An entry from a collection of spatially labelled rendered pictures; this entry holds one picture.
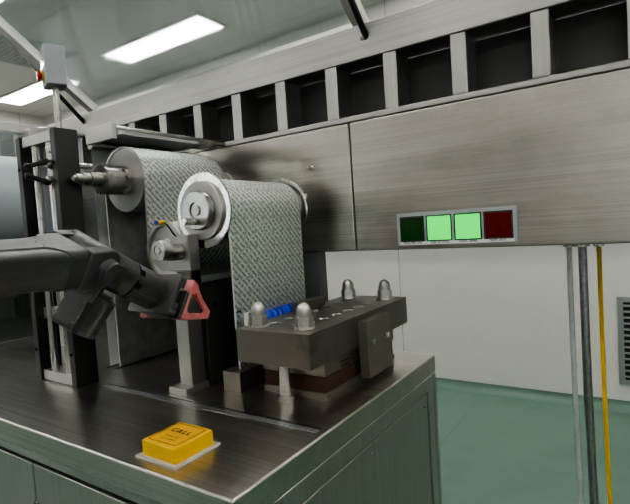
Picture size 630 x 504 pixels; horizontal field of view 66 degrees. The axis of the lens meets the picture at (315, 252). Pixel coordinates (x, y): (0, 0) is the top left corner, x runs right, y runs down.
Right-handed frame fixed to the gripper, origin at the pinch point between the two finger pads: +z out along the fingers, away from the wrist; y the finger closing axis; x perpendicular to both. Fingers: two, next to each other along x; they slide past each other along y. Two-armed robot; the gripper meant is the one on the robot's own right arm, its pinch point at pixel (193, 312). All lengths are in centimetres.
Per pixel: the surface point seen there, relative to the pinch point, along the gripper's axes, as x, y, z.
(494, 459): 3, 3, 211
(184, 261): 10.6, -8.3, 1.0
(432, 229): 31, 29, 30
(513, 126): 47, 46, 21
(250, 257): 15.2, 0.5, 9.0
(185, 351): -4.9, -9.0, 9.2
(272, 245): 20.5, 0.6, 14.2
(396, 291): 110, -85, 256
